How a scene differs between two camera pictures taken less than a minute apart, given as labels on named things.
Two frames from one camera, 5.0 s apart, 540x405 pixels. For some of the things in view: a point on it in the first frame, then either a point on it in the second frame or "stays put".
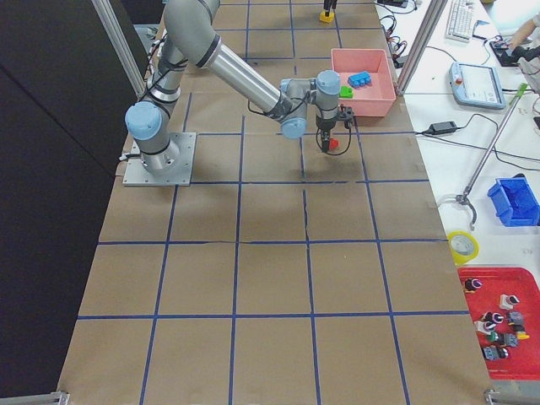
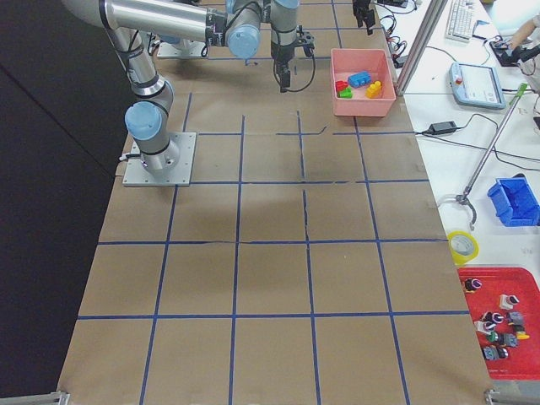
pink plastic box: x=375 y=99 stays put
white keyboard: x=460 y=21 stays put
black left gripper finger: x=330 y=3 → x=361 y=7
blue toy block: x=359 y=79 stays put
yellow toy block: x=327 y=18 → x=373 y=90
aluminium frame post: x=411 y=67 stays put
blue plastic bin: x=515 y=202 stays put
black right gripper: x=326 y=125 → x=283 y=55
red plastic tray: x=504 y=307 stays put
